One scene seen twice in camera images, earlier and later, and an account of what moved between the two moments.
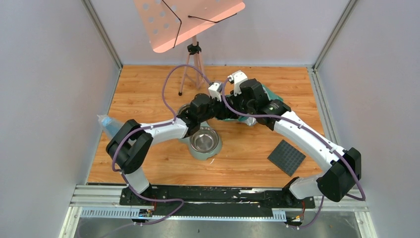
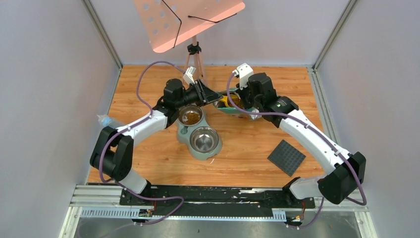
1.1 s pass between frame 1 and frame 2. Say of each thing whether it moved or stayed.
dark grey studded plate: stayed
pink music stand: stayed
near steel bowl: stayed
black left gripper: moved
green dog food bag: moved
